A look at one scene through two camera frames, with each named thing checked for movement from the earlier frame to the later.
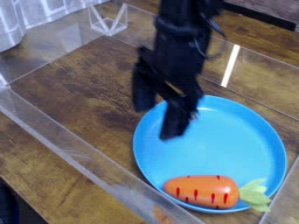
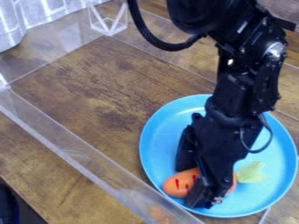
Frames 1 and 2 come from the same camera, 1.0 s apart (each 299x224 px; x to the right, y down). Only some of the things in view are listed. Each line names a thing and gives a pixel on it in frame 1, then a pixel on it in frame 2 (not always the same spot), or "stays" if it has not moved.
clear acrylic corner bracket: (109, 26) stays
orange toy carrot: (216, 192) -> (180, 184)
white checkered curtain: (21, 14) stays
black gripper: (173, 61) -> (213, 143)
